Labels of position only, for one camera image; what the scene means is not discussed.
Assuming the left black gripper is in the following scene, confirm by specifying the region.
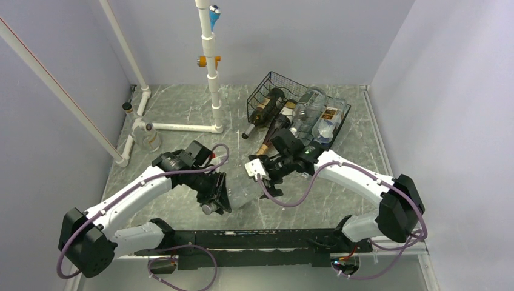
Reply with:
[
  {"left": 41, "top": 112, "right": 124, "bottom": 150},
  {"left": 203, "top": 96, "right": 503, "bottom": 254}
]
[{"left": 186, "top": 166, "right": 232, "bottom": 215}]

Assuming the clear bottle silver cap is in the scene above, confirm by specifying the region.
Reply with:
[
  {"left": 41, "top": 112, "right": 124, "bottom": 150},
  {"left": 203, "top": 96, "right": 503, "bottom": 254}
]
[{"left": 201, "top": 177, "right": 262, "bottom": 215}]

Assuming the clear bottle dark label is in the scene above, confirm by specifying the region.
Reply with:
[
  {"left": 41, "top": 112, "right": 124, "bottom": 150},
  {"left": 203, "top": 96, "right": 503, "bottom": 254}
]
[{"left": 289, "top": 86, "right": 327, "bottom": 139}]

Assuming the clear round cork-stoppered bottle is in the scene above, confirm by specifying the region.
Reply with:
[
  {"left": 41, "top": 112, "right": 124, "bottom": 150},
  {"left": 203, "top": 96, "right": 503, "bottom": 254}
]
[{"left": 122, "top": 102, "right": 161, "bottom": 153}]

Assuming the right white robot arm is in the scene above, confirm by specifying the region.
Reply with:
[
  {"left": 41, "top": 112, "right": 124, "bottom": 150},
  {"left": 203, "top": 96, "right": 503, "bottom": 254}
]
[{"left": 245, "top": 129, "right": 428, "bottom": 252}]

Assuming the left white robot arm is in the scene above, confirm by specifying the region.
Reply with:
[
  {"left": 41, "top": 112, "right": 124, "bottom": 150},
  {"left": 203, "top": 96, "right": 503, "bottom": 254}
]
[{"left": 56, "top": 141, "right": 232, "bottom": 279}]

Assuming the dark gold-foil wine bottle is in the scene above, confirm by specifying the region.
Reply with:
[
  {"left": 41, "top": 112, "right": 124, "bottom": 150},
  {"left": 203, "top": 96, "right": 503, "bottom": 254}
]
[{"left": 255, "top": 99, "right": 297, "bottom": 155}]

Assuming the clear square bottle black cap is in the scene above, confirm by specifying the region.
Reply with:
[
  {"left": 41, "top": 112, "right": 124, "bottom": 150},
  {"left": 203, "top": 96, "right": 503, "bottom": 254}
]
[{"left": 312, "top": 98, "right": 347, "bottom": 144}]

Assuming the dark green wine bottle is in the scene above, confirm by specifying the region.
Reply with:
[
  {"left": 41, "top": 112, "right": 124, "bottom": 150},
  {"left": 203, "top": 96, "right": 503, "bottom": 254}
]
[{"left": 241, "top": 87, "right": 285, "bottom": 139}]

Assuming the orange pipe clamp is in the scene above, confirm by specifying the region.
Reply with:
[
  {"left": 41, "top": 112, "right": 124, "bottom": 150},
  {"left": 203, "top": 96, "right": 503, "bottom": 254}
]
[{"left": 196, "top": 55, "right": 222, "bottom": 69}]

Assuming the blue pipe clip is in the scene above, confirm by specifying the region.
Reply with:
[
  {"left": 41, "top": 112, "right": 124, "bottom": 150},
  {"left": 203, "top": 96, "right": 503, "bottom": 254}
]
[{"left": 209, "top": 5, "right": 221, "bottom": 31}]

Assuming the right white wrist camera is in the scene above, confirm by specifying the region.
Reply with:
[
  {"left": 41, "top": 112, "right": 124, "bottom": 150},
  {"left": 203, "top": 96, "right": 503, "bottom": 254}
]
[{"left": 244, "top": 158, "right": 270, "bottom": 181}]

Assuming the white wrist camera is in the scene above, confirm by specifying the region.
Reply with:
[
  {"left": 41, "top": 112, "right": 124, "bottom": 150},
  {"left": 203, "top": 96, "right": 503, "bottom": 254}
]
[
  {"left": 192, "top": 144, "right": 215, "bottom": 168},
  {"left": 244, "top": 158, "right": 270, "bottom": 181}
]

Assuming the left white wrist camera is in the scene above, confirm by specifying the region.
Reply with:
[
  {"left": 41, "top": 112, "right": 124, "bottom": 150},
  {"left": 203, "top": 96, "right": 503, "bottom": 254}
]
[{"left": 192, "top": 144, "right": 215, "bottom": 168}]

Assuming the black wire wine rack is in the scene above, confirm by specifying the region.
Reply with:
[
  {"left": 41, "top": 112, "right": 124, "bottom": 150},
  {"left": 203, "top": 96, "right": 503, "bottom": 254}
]
[{"left": 241, "top": 72, "right": 350, "bottom": 155}]

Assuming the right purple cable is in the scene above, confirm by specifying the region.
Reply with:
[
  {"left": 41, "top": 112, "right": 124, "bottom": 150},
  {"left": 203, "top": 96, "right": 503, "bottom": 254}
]
[{"left": 256, "top": 160, "right": 429, "bottom": 281}]

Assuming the aluminium frame rail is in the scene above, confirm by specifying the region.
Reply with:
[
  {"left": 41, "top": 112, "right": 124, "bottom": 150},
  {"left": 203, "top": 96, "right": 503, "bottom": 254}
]
[{"left": 64, "top": 86, "right": 442, "bottom": 291}]

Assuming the white PVC pipe frame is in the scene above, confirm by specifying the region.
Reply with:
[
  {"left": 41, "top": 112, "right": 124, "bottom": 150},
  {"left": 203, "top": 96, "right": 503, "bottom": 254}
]
[{"left": 1, "top": 1, "right": 224, "bottom": 167}]

